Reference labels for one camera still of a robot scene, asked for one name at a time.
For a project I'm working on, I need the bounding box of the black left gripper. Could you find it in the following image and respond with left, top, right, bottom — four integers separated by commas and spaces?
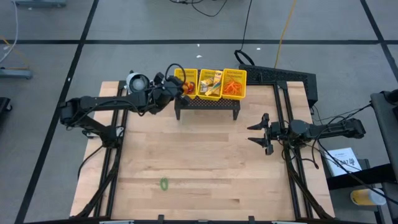
155, 76, 191, 106

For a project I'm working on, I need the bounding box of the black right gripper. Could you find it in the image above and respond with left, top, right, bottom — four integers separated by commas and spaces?
246, 113, 290, 156

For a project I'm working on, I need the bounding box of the orange coil keychain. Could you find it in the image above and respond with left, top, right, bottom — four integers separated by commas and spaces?
182, 82, 197, 95

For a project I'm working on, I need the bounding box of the white yellow snack packet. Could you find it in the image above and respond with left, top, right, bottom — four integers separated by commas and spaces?
200, 78, 215, 93

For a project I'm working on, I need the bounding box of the yellow crayon pack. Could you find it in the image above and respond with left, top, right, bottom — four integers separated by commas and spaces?
204, 81, 223, 97

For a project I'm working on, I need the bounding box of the yellow plastic basket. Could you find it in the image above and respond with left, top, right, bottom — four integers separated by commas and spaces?
173, 68, 199, 100
197, 68, 224, 102
221, 68, 248, 101

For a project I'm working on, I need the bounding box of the black perforated metal panel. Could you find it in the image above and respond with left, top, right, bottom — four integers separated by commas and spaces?
238, 63, 318, 109

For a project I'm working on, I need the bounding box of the white printed paper sheet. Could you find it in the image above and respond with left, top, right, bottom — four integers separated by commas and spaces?
325, 147, 364, 177

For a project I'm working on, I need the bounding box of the yellow white cylinder container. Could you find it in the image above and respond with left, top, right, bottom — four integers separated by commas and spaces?
350, 187, 387, 207

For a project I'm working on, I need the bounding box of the black side table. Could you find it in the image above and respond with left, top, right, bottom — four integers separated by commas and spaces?
326, 89, 398, 224

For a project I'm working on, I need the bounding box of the grey metal floor base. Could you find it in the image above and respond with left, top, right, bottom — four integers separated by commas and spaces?
14, 0, 68, 9
0, 68, 34, 80

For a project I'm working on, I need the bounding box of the black floor object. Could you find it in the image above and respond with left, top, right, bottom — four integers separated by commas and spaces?
0, 96, 13, 113

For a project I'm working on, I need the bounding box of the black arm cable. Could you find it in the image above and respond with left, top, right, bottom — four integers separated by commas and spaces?
281, 136, 321, 170
164, 63, 187, 82

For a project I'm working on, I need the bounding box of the black aluminium table frame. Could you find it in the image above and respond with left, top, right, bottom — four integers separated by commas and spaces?
70, 79, 336, 220

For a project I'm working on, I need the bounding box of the black hanging cable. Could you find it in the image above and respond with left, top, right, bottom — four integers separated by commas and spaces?
234, 0, 256, 67

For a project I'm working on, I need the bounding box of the yellow hanging cable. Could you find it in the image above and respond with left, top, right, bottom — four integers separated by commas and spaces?
273, 0, 298, 68

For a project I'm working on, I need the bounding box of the orange floor cable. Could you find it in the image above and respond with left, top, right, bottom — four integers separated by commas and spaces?
0, 34, 32, 70

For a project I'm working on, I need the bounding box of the white floor cable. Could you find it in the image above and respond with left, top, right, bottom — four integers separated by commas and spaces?
0, 0, 19, 65

